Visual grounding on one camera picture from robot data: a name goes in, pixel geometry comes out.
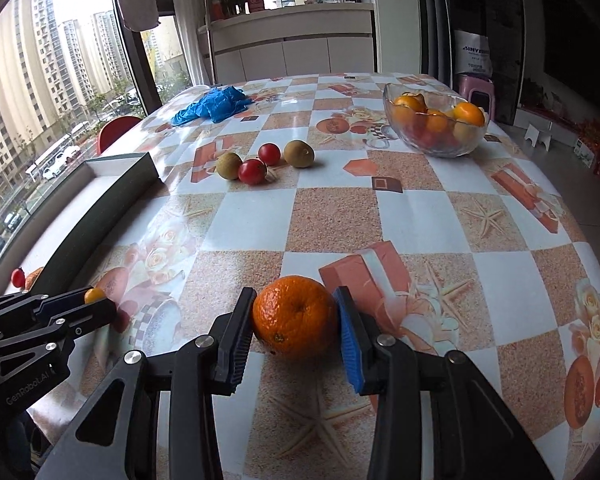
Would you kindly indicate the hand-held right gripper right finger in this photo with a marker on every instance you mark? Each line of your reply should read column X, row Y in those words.
column 351, row 350

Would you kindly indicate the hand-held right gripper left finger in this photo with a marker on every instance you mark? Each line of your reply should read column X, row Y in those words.
column 240, row 345

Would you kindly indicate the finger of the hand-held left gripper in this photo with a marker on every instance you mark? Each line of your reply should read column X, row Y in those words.
column 62, row 302
column 92, row 316

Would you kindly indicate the shallow grey tray box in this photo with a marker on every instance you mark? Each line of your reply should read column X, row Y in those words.
column 100, row 195

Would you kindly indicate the brown kiwi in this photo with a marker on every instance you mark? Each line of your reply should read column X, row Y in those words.
column 229, row 166
column 299, row 154

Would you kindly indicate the clear glass bowl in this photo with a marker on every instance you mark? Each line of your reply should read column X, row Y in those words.
column 430, row 145

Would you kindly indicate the red plastic chair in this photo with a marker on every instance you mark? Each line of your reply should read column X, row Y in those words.
column 120, row 132

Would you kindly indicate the blue disposable gloves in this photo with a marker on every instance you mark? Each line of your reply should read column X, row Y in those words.
column 212, row 104

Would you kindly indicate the yellow apple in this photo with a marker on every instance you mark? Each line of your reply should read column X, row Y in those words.
column 464, row 132

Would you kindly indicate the small white step stool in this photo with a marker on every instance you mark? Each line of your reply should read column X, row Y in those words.
column 538, row 135

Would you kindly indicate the pink plastic stool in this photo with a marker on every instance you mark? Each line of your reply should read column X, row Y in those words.
column 475, row 92

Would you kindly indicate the hanging grey cloth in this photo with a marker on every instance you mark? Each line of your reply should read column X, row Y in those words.
column 136, row 7

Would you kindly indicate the white counter cabinet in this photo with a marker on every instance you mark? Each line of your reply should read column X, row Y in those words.
column 290, row 45

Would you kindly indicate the white television stand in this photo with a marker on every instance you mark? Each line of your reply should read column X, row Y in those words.
column 550, row 120

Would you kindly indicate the white paper bag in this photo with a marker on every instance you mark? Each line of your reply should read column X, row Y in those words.
column 474, row 52

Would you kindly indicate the grey curtain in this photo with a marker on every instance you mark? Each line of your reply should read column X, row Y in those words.
column 435, row 20

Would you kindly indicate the dark glass display cabinet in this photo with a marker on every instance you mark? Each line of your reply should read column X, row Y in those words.
column 500, row 25

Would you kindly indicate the black wall television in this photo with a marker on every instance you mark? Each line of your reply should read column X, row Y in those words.
column 580, row 45

